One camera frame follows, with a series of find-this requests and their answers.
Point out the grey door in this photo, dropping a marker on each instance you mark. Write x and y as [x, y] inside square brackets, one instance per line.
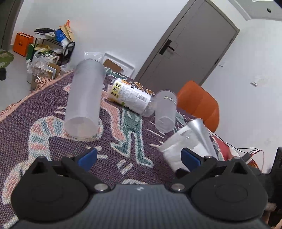
[200, 39]

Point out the small frosted plastic cup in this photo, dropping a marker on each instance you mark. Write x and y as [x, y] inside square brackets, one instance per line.
[165, 111]

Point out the clear crinkled plastic cup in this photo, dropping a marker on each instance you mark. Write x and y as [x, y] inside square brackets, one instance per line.
[195, 136]

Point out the green round stool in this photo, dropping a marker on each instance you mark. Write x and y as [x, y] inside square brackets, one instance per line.
[5, 59]

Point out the dark doorway frame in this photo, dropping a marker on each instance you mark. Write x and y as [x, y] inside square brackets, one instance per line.
[9, 11]

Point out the black storage rack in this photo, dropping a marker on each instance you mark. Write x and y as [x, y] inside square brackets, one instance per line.
[53, 43]

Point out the orange paper bag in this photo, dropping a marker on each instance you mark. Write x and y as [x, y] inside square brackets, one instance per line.
[21, 43]

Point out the patterned woven tablecloth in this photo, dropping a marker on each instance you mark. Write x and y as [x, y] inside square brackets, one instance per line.
[127, 144]

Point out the cardboard box with plastic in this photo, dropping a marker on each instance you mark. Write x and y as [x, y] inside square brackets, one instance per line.
[42, 68]

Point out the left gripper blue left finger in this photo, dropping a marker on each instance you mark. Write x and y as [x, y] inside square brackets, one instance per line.
[87, 159]

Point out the white framed panel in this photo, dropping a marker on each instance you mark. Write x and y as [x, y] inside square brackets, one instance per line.
[117, 65]

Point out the tall frosted plastic cup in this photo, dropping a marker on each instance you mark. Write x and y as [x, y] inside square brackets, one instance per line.
[83, 105]

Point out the orange chair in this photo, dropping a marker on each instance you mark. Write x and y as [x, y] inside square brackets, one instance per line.
[198, 102]

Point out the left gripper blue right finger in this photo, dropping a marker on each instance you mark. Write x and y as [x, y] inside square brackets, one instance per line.
[190, 159]

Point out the black door handle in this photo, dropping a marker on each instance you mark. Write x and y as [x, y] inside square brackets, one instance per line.
[165, 47]

